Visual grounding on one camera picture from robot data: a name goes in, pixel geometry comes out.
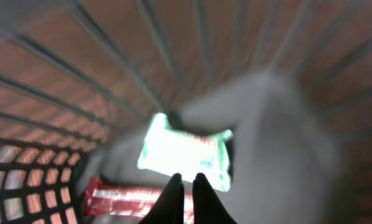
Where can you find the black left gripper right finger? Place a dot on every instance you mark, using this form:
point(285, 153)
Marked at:
point(207, 207)

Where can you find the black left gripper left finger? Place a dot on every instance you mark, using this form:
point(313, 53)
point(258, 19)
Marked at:
point(169, 207)

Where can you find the mint green white packet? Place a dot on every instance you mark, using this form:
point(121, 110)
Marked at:
point(168, 151)

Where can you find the red white snack bar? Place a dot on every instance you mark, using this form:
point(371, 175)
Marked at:
point(134, 202)

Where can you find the grey plastic mesh basket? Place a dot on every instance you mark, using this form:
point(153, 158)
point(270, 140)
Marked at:
point(81, 80)

